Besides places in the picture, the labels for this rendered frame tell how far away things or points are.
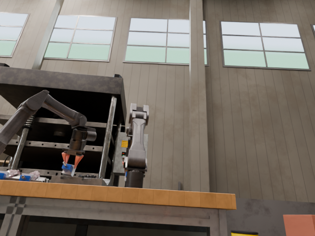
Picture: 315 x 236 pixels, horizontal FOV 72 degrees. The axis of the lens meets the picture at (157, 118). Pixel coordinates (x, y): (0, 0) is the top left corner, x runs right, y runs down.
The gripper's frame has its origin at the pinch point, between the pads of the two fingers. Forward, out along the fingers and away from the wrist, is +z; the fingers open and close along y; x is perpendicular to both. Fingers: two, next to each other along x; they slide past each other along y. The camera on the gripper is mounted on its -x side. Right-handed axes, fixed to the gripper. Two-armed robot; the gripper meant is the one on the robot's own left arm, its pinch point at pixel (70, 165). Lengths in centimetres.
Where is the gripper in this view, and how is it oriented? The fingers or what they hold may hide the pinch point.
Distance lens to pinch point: 128.0
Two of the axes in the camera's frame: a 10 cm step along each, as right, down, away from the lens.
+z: -2.1, 9.8, -0.7
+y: -9.8, -2.1, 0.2
